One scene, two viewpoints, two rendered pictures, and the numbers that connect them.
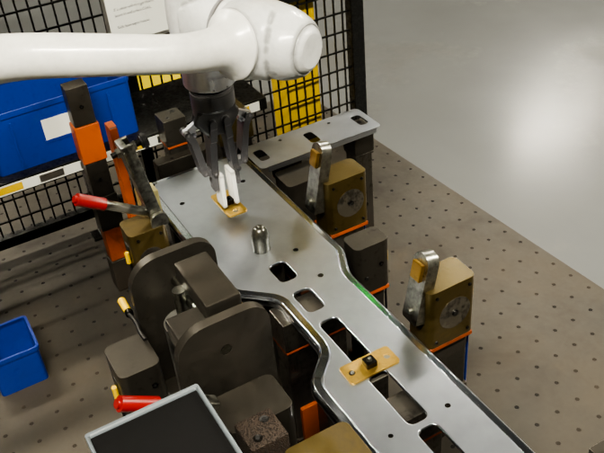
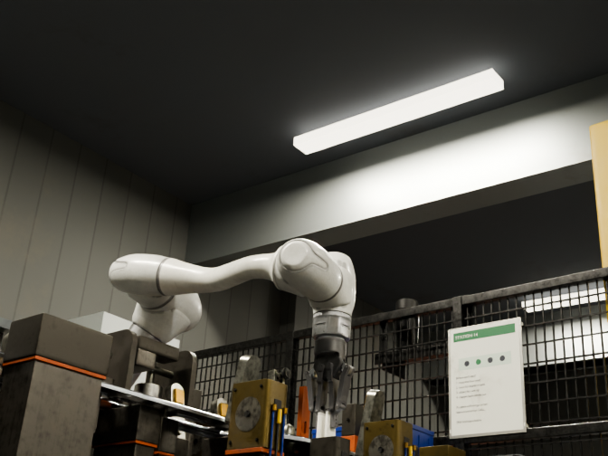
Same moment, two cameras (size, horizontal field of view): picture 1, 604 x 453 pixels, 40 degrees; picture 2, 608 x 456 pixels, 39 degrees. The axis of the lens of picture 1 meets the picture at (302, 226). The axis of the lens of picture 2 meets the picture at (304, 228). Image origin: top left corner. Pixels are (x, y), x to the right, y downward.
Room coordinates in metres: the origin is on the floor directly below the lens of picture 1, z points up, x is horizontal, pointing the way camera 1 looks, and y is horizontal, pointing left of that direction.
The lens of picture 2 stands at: (0.47, -1.60, 0.67)
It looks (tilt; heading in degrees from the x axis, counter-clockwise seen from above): 25 degrees up; 68
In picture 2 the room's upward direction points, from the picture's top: 4 degrees clockwise
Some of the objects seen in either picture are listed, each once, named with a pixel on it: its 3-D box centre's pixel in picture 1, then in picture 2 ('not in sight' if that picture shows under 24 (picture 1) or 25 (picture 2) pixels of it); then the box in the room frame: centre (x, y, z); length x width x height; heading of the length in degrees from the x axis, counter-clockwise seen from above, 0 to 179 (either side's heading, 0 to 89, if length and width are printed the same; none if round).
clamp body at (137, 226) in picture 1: (153, 302); not in sight; (1.17, 0.29, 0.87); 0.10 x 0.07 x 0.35; 116
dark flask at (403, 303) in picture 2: not in sight; (406, 328); (1.73, 0.61, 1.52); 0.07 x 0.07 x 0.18
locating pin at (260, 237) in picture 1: (260, 240); (288, 439); (1.14, 0.07, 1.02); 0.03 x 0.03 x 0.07
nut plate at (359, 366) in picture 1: (369, 362); not in sight; (0.84, -0.08, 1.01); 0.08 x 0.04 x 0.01; 116
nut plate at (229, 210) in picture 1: (228, 201); not in sight; (1.25, 0.13, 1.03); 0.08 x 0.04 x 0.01; 26
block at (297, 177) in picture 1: (311, 226); not in sight; (1.41, -0.02, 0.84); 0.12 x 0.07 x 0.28; 116
